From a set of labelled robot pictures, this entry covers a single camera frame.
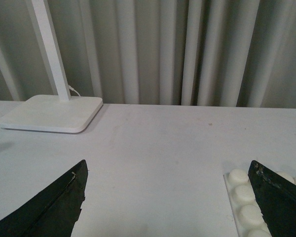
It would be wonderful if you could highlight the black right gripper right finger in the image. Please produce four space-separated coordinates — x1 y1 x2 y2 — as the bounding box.
248 160 296 237

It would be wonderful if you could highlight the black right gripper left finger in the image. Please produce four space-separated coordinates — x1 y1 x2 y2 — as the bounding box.
0 159 88 237

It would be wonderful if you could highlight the white desk lamp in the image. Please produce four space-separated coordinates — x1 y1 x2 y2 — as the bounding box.
0 0 103 133

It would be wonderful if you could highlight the grey pleated curtain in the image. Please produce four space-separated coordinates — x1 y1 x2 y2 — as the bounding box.
0 0 296 109

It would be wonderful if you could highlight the white studded base plate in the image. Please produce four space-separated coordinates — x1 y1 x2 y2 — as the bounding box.
224 168 296 237

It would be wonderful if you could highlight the white lamp cable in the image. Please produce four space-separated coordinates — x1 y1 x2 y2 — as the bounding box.
68 84 81 97

